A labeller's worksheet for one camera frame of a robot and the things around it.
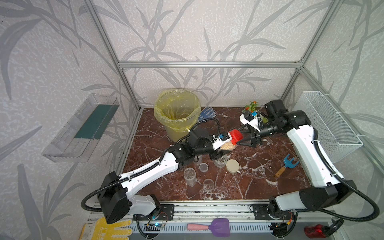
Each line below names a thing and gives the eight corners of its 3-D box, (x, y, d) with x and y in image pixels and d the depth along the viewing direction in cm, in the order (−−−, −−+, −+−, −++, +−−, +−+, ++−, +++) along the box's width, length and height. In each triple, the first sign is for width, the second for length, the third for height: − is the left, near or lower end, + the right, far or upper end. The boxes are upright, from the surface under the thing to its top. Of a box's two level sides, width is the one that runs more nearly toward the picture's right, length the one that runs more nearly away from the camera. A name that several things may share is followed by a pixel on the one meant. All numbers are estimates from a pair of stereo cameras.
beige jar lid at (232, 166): (226, 172, 89) (227, 171, 87) (225, 160, 94) (225, 159, 92) (239, 172, 89) (240, 171, 87) (237, 160, 94) (238, 159, 92)
